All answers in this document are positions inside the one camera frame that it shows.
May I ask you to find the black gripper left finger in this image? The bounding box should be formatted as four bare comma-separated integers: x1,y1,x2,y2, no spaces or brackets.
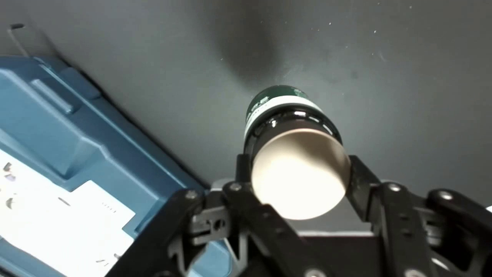
105,154,328,277

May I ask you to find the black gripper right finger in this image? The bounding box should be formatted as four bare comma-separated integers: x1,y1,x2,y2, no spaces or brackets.
347,155,492,277

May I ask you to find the dark green pill bottle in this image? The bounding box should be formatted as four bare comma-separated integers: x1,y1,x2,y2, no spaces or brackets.
242,84,350,220

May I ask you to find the blue plastic case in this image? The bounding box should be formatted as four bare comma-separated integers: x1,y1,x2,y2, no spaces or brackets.
0,53,230,277

